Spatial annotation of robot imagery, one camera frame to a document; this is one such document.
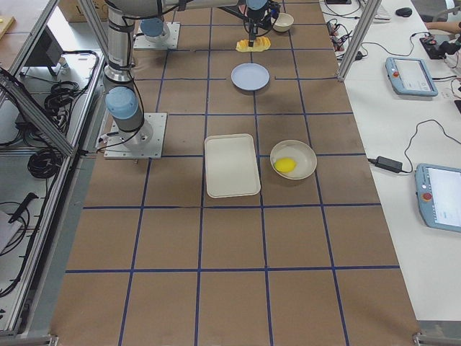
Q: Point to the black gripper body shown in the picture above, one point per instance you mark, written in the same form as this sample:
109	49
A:
253	24

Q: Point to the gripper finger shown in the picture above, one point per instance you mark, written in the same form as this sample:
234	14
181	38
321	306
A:
251	40

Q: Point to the orange striped bread loaf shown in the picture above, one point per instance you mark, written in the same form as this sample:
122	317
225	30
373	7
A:
260	44

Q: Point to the blue plate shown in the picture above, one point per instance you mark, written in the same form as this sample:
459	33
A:
250	76

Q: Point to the black dish rack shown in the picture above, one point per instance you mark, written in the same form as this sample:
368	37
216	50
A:
264	16

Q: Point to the cream deep bowl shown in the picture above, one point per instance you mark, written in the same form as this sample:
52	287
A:
283	23

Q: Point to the white rectangular tray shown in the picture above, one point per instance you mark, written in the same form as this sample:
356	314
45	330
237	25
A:
231	168

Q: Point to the yellow lemon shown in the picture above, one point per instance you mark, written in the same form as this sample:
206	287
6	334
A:
285	165

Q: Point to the shallow cream bowl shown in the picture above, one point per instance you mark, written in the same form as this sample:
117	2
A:
299	151

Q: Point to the teach pendant tablet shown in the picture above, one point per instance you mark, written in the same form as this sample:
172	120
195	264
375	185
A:
438	196
410	77

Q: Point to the cardboard box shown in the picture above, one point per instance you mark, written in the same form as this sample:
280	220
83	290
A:
71	10

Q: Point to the black power adapter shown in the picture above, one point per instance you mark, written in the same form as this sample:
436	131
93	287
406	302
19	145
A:
388	164

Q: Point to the aluminium frame post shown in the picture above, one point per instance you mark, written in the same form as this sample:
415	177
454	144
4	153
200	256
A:
359	33

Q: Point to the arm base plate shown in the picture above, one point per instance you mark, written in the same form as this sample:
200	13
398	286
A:
147	143
141	43

